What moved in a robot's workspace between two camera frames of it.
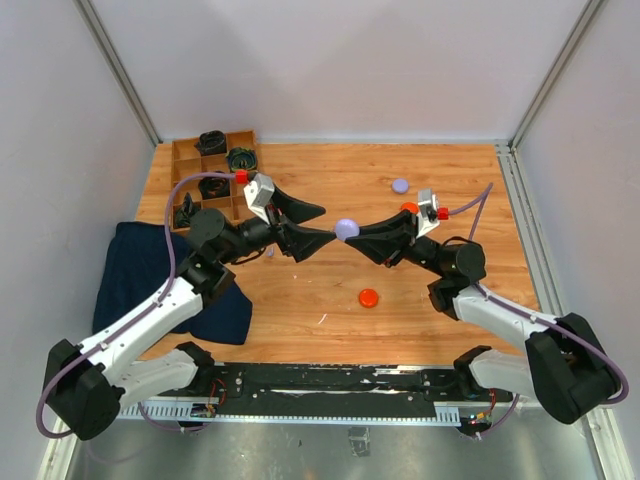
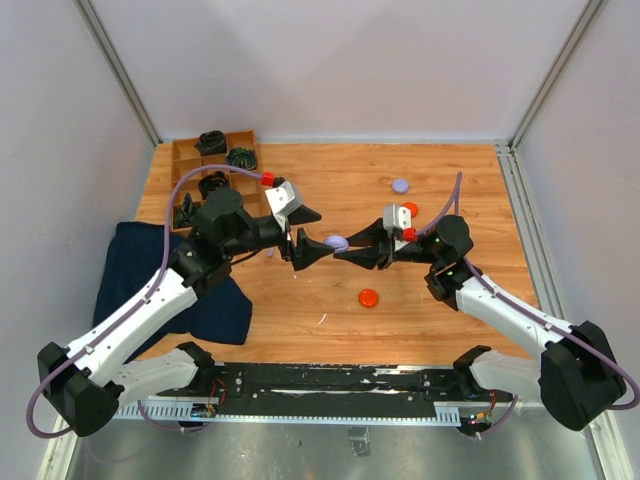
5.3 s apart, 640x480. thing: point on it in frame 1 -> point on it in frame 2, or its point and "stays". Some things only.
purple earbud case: x=346 y=228 -> x=339 y=243
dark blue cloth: x=138 y=262 stays
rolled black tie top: x=211 y=142 stays
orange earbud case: x=368 y=298 stays
